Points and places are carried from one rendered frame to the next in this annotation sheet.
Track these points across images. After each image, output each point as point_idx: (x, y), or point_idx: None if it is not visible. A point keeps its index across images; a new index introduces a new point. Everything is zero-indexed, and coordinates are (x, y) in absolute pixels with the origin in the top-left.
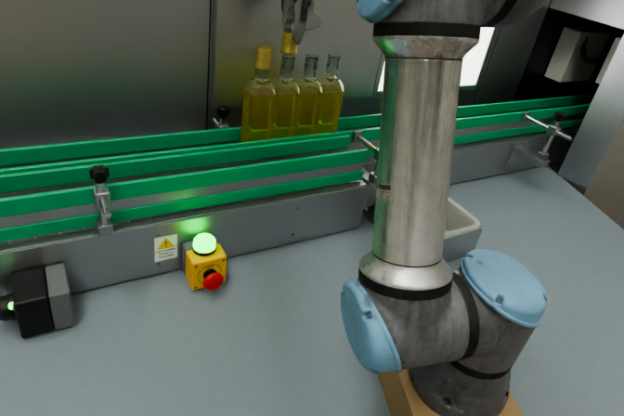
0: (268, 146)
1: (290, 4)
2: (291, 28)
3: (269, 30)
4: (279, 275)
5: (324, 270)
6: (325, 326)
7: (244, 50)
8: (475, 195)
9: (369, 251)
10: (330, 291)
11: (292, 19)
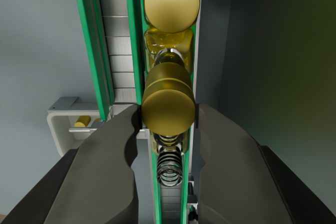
0: None
1: (199, 188)
2: (198, 129)
3: (332, 102)
4: None
5: (68, 24)
6: None
7: (318, 10)
8: (138, 184)
9: (87, 73)
10: (43, 15)
11: (200, 148)
